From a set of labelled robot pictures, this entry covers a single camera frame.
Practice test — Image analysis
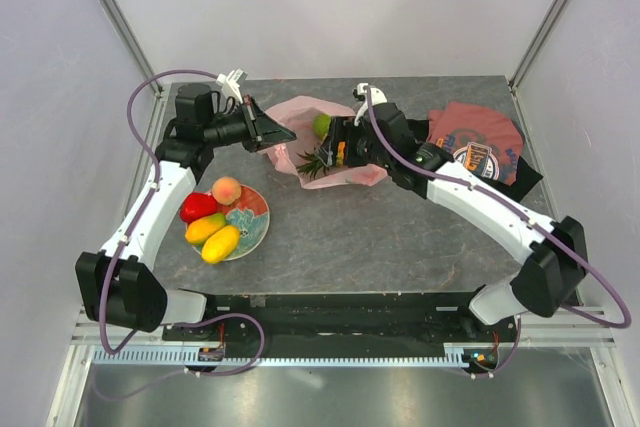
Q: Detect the white fruit plate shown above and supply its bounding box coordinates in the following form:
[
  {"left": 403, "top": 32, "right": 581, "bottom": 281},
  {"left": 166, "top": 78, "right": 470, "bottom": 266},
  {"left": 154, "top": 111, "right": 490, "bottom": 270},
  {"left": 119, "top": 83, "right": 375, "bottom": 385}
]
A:
[{"left": 191, "top": 184, "right": 270, "bottom": 262}]

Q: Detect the red printed t-shirt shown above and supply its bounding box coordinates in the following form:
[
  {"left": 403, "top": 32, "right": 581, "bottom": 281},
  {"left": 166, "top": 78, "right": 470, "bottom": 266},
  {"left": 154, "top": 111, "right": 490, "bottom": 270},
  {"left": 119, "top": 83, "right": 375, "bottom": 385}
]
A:
[{"left": 427, "top": 102, "right": 524, "bottom": 186}]

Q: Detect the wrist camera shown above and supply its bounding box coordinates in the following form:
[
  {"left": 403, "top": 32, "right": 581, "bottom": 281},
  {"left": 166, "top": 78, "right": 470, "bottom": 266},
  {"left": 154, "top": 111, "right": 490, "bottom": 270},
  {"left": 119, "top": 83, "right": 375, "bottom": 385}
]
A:
[
  {"left": 353, "top": 83, "right": 388, "bottom": 125},
  {"left": 215, "top": 69, "right": 247, "bottom": 102}
]

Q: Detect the green apple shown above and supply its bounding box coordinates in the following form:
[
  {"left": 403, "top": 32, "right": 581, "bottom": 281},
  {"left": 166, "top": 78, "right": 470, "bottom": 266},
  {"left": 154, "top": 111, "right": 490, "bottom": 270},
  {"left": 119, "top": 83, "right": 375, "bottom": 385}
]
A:
[{"left": 312, "top": 113, "right": 332, "bottom": 140}]

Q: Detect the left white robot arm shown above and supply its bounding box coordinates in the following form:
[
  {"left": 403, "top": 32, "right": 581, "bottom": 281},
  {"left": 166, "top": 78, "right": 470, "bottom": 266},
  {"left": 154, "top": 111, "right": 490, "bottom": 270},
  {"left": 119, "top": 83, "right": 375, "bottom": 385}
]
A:
[{"left": 75, "top": 83, "right": 296, "bottom": 340}]

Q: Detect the peach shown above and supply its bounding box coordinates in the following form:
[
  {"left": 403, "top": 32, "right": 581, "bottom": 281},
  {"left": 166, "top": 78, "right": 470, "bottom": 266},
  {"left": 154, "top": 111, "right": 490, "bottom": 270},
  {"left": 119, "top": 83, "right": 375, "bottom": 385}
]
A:
[{"left": 210, "top": 177, "right": 242, "bottom": 206}]

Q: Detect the red apple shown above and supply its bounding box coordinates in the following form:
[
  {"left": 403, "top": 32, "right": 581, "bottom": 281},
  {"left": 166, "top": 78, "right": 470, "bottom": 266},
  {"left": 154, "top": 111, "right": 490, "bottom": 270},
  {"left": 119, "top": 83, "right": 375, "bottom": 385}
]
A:
[{"left": 179, "top": 192, "right": 218, "bottom": 224}]

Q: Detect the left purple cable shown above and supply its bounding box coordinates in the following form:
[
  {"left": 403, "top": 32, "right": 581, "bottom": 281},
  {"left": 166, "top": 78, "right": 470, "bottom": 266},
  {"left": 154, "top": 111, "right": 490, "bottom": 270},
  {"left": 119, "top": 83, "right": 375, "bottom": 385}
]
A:
[{"left": 92, "top": 67, "right": 266, "bottom": 402}]

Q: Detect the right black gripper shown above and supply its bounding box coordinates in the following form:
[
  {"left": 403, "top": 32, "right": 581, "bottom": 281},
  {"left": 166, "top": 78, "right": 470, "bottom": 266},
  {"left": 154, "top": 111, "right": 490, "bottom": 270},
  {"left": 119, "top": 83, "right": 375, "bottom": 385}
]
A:
[{"left": 315, "top": 115, "right": 393, "bottom": 170}]

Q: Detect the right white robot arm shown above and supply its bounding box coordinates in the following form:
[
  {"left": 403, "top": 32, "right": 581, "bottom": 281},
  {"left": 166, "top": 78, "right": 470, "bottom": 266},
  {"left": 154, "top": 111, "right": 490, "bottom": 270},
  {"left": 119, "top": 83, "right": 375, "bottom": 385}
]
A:
[{"left": 315, "top": 103, "right": 586, "bottom": 341}]

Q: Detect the orange green mango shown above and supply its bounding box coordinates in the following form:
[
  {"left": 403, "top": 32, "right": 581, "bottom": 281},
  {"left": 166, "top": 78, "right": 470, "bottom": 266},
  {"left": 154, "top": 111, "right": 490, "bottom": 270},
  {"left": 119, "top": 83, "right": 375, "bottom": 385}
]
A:
[{"left": 185, "top": 213, "right": 227, "bottom": 246}]

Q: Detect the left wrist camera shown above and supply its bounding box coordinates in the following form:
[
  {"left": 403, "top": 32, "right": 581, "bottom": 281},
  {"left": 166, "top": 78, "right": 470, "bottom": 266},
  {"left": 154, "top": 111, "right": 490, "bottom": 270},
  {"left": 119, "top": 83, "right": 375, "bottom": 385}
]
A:
[{"left": 215, "top": 69, "right": 247, "bottom": 102}]

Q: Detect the right aluminium frame post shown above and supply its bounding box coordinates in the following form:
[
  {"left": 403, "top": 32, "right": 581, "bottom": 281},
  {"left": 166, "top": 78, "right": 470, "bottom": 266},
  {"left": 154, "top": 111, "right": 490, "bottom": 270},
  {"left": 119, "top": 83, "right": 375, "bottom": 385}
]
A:
[{"left": 508, "top": 0, "right": 571, "bottom": 95}]

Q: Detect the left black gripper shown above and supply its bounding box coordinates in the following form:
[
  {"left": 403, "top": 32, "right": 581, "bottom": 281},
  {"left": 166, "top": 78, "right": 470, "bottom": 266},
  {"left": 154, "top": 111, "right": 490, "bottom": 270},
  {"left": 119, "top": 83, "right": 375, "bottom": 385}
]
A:
[{"left": 203, "top": 95, "right": 296, "bottom": 153}]

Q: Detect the yellow mango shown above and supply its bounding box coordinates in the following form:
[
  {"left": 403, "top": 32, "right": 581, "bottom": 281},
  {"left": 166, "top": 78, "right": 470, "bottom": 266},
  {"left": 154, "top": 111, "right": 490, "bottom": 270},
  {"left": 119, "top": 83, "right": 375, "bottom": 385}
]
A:
[{"left": 201, "top": 224, "right": 240, "bottom": 264}]

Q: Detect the aluminium frame post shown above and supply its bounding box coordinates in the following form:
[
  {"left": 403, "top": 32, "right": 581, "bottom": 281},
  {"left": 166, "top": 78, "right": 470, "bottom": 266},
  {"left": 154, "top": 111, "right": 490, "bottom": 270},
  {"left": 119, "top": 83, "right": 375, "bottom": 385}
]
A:
[
  {"left": 98, "top": 0, "right": 155, "bottom": 79},
  {"left": 508, "top": 0, "right": 571, "bottom": 95}
]

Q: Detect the black cloth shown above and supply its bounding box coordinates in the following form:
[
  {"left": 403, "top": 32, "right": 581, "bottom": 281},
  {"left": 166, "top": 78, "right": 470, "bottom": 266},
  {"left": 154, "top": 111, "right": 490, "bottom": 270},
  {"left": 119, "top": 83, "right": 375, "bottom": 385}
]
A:
[{"left": 408, "top": 119, "right": 542, "bottom": 201}]

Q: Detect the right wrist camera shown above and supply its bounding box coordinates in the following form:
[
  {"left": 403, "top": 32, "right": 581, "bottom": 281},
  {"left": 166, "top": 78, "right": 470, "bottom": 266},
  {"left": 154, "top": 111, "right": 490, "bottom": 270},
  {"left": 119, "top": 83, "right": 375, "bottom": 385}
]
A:
[{"left": 353, "top": 83, "right": 388, "bottom": 125}]

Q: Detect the slotted cable duct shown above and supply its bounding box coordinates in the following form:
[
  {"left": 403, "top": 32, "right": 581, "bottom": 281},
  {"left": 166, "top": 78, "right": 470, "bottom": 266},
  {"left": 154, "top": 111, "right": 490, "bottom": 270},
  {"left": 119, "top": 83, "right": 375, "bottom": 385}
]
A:
[{"left": 91, "top": 345, "right": 469, "bottom": 368}]

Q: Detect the pineapple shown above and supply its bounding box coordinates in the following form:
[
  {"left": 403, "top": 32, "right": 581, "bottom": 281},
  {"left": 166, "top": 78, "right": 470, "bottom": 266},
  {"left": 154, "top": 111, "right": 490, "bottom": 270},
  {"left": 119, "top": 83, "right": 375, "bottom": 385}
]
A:
[{"left": 296, "top": 151, "right": 343, "bottom": 180}]

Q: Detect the pink plastic bag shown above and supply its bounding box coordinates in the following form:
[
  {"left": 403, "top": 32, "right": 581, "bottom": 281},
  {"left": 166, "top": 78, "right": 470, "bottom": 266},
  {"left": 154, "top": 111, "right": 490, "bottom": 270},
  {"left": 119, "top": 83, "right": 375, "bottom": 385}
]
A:
[{"left": 263, "top": 95, "right": 389, "bottom": 191}]

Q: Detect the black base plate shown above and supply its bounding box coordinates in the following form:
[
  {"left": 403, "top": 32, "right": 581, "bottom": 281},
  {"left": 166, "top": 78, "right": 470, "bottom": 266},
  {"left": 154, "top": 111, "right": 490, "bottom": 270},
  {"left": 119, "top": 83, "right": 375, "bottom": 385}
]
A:
[{"left": 162, "top": 292, "right": 516, "bottom": 357}]

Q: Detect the left aluminium frame post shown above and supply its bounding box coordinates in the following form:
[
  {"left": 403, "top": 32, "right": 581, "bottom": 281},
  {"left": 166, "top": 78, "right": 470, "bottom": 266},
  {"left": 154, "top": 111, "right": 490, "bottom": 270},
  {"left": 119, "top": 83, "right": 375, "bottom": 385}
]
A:
[{"left": 98, "top": 0, "right": 155, "bottom": 79}]

